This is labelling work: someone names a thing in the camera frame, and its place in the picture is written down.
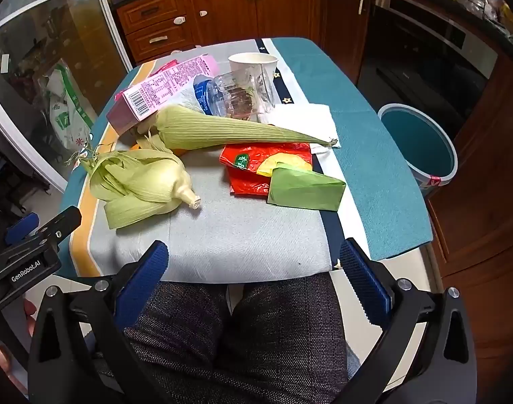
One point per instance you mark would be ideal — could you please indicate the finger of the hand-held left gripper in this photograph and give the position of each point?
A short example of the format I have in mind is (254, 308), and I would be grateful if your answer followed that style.
(22, 226)
(62, 221)

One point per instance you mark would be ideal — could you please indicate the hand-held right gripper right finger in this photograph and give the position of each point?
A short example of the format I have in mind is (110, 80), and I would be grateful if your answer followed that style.
(366, 280)

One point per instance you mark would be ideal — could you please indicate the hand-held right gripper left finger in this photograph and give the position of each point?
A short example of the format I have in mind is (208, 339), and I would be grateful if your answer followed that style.
(142, 280)

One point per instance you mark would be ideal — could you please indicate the teal round bin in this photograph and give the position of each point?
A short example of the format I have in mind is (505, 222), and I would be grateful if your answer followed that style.
(412, 147)

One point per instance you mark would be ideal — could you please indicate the pink snack wrapper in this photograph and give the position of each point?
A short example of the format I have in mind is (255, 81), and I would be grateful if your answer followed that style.
(155, 88)

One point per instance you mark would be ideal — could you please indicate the long corn husk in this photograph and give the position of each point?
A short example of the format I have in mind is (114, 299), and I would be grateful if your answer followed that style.
(206, 128)

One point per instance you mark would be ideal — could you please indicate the clear crushed plastic bottle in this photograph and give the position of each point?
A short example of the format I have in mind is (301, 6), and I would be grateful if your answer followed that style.
(235, 94)

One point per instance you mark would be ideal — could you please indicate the white leaf-print paper cup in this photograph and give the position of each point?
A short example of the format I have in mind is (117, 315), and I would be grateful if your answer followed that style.
(252, 64)

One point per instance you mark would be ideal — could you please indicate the person's left hand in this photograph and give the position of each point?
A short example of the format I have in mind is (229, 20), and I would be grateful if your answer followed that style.
(30, 315)

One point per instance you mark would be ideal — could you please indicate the striped teal tablecloth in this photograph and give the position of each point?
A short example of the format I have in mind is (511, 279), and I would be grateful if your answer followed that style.
(239, 235)

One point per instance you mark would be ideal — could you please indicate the green folded paper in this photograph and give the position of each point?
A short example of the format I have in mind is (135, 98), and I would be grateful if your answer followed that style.
(307, 189)

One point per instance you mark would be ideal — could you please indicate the green and white bag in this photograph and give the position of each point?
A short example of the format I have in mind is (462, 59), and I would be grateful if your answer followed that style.
(67, 109)

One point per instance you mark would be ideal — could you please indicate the person's legs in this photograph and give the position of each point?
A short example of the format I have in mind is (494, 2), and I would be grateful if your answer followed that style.
(248, 336)

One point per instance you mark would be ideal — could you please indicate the yellow scrap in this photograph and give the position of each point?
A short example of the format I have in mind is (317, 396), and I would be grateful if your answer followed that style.
(281, 163)

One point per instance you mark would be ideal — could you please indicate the red plastic bag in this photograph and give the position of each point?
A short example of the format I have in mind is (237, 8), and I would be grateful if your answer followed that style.
(243, 176)

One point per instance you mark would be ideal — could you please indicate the glass sliding door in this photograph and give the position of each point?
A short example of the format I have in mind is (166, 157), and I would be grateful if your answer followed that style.
(37, 29)

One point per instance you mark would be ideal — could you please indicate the black built-in oven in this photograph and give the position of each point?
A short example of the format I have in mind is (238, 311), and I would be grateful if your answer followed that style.
(408, 63)

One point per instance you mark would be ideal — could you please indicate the wooden kitchen cabinet with drawers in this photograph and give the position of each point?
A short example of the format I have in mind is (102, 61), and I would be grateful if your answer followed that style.
(222, 12)

